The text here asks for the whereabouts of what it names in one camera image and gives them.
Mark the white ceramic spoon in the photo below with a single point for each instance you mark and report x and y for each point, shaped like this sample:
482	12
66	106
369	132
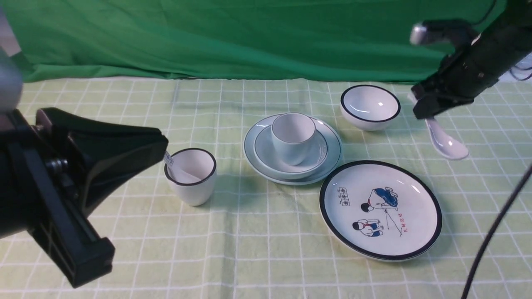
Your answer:
447	146

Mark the pale green plate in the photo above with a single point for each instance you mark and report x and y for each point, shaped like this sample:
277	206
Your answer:
331	162

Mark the pale green cup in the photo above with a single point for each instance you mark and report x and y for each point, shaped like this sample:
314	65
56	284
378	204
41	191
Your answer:
292	136

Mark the white cup black rim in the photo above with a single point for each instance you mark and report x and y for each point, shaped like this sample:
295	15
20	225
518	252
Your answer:
202	164

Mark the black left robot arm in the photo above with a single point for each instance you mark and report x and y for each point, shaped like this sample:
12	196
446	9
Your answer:
8	83

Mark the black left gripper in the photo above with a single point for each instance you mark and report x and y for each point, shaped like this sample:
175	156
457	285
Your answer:
51	177

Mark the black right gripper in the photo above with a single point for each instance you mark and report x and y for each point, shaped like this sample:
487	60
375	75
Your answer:
461	76

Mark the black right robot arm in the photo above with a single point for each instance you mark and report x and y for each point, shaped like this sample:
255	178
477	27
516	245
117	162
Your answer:
510	34

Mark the light green checkered tablecloth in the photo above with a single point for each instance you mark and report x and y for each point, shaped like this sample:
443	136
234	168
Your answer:
256	239

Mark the green backdrop cloth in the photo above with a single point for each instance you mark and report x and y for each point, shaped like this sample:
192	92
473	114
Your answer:
323	40

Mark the white spoon in cup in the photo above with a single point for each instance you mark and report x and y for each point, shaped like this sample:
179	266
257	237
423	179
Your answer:
179	174

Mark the pale green shallow bowl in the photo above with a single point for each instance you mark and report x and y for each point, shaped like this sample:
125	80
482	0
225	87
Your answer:
273	165

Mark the illustrated plate black rim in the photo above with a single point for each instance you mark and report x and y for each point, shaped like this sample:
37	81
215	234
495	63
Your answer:
380	210

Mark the white bowl black rim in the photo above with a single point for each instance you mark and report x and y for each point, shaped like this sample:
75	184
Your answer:
369	107

